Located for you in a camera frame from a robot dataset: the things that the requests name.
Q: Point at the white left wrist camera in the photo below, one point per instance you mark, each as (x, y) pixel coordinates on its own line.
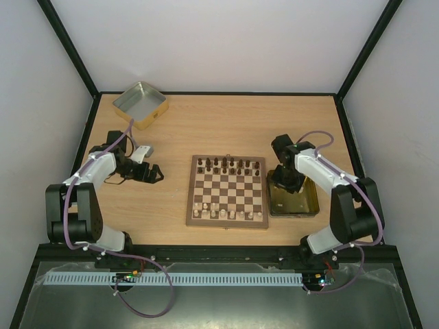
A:
(141, 152)

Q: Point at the empty gold tin box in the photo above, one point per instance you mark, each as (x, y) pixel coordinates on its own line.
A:
(141, 103)

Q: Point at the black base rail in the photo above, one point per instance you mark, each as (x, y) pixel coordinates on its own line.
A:
(289, 257)

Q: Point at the white slotted cable duct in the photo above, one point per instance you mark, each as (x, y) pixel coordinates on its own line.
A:
(66, 278)

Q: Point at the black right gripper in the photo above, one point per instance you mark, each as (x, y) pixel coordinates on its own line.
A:
(288, 181)

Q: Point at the gold tin lid tray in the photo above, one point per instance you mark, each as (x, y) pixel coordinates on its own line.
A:
(284, 204)

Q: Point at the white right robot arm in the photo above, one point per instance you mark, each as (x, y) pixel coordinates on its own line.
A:
(356, 216)

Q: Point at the wooden chess board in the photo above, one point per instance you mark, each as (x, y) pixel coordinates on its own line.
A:
(238, 193)

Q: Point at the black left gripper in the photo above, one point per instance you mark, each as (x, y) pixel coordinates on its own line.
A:
(150, 179)

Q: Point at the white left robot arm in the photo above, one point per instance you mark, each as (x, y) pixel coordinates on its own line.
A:
(73, 215)

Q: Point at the dark chess pieces row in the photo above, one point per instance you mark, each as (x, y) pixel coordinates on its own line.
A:
(228, 165)

